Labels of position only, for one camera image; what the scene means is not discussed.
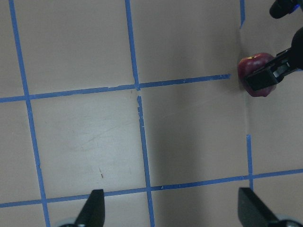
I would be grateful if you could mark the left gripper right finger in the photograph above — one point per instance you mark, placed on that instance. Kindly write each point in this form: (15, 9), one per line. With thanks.
(252, 212)

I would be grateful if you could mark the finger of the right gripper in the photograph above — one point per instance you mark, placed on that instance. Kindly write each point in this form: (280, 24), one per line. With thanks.
(272, 72)

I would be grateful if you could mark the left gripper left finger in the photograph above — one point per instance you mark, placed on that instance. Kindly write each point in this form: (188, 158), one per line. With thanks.
(93, 211)

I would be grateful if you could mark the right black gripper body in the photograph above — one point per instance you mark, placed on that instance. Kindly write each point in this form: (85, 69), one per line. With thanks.
(296, 58)

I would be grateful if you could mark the dark red apple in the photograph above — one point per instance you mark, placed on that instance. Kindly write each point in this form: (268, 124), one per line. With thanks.
(247, 66)

